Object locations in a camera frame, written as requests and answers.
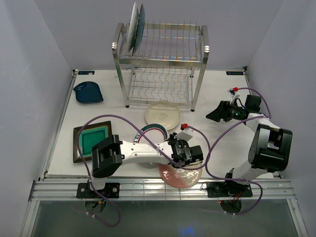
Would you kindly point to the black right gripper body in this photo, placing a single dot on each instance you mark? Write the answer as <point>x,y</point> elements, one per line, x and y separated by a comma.
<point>235,112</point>

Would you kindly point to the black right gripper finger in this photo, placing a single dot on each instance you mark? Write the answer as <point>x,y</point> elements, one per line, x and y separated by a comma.
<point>225,103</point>
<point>216,115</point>

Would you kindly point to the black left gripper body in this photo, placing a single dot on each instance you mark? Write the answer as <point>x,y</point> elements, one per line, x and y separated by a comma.
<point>172,136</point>

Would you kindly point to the cream and pink branch plate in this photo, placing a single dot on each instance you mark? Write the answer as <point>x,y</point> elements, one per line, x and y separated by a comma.
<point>179,178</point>

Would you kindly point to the white green red rimmed plate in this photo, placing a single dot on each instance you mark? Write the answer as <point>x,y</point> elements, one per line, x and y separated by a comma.
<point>155,132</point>

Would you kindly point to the cream bear plate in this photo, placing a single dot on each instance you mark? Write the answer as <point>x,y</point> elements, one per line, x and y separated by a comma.
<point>163,113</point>

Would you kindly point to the red and teal plate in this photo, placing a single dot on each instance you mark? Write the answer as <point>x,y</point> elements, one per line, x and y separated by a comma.
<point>132,28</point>

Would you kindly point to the dark teal blossom plate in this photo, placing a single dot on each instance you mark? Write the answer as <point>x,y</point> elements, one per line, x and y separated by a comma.
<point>140,30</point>

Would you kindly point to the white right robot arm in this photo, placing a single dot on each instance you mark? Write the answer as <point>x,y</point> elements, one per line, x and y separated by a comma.
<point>268,153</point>

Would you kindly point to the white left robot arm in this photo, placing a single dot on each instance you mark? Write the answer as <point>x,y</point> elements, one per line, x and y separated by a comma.
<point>111,153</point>

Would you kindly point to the stainless steel dish rack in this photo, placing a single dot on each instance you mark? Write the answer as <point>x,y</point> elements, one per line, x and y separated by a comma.
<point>168,66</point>

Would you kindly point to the dark blue irregular dish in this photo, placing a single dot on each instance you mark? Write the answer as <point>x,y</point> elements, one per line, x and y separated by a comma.
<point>88,92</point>

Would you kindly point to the square black teal plate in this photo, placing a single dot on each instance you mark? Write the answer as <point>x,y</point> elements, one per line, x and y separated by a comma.
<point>89,137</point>

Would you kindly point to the left blue table label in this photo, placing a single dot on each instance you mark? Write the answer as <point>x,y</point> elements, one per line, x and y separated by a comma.
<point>86,73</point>

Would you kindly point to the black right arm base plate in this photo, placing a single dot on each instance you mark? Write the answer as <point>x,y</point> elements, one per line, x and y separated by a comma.
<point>228,189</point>

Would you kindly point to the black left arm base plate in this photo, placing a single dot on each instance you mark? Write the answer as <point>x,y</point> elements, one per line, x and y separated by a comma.
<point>110,190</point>

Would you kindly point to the aluminium front rail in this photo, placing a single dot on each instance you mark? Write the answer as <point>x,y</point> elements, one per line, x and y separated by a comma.
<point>149,189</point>

